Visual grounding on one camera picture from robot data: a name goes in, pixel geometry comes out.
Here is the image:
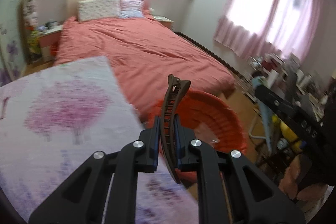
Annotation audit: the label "floral sliding wardrobe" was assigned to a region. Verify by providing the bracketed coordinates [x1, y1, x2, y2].
[1, 0, 26, 86]

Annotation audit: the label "light blue tube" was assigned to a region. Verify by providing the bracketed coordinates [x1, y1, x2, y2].
[251, 74, 273, 153]

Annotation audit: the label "small orange floor bin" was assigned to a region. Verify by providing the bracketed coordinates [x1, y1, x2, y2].
[50, 42, 59, 57]

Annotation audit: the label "right nightstand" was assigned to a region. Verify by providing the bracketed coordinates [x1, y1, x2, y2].
[153, 15, 174, 30]

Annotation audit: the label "coral bed duvet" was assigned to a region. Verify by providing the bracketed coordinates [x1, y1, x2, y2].
[54, 14, 235, 122]

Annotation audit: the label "pink left nightstand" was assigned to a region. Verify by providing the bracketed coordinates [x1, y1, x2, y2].
[39, 25, 63, 62]

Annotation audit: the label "hanging plush toys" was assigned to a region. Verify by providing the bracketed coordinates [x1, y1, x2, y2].
[23, 0, 42, 62]

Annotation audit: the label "floral table cloth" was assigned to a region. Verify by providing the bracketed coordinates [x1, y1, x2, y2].
[1, 56, 199, 223]

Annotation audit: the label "pink window curtain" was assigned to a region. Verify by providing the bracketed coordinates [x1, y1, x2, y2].
[214, 0, 323, 61]

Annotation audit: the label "orange plastic trash basket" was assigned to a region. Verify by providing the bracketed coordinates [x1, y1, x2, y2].
[138, 90, 247, 182]

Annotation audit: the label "white wire rack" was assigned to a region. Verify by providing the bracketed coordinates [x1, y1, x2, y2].
[238, 57, 261, 103]

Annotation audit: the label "white floral pillow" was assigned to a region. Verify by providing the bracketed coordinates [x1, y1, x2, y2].
[77, 0, 120, 22]

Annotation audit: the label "pink striped pillow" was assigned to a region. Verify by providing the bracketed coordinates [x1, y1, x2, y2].
[120, 0, 145, 19]

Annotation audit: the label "brown hair clip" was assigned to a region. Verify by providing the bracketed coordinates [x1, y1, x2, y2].
[160, 74, 191, 184]

